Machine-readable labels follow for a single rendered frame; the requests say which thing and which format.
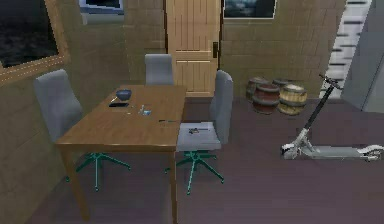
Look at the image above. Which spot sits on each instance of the black cellphone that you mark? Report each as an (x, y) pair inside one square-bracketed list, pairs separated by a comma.
[(118, 104)]

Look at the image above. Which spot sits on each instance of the small dark keys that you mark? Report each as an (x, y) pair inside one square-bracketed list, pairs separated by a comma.
[(195, 130)]

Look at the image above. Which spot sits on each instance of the thin dark pen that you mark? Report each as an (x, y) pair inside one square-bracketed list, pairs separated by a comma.
[(166, 121)]

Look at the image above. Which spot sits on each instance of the grey swivel chair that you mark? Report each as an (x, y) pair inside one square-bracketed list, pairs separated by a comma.
[(159, 69), (220, 106), (56, 100)]

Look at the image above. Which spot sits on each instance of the small clear glass item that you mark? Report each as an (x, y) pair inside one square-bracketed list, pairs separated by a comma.
[(144, 111)]

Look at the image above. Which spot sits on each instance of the brown wooden table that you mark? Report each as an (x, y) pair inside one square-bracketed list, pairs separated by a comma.
[(133, 123)]

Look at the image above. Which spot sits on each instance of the pale wooden room door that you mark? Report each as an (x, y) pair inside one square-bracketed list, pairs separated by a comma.
[(193, 46)]

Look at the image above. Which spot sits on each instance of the brown wooden barrel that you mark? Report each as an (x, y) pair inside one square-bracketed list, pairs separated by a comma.
[(254, 87), (281, 82)]

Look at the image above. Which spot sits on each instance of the dark blue bowl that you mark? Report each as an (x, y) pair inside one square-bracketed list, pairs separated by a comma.
[(123, 94)]

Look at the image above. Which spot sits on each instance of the dark red wooden barrel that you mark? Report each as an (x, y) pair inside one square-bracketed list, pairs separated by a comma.
[(265, 97)]

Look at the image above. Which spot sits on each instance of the yellow wooden barrel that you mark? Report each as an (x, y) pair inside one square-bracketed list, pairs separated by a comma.
[(292, 99)]

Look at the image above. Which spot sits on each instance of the grey kick scooter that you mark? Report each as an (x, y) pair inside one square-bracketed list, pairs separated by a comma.
[(330, 151)]

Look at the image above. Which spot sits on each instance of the wooden framed window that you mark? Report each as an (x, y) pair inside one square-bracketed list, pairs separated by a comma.
[(26, 30)]

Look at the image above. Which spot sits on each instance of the white framed wall picture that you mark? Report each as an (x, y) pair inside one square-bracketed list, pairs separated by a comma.
[(249, 8), (101, 6)]

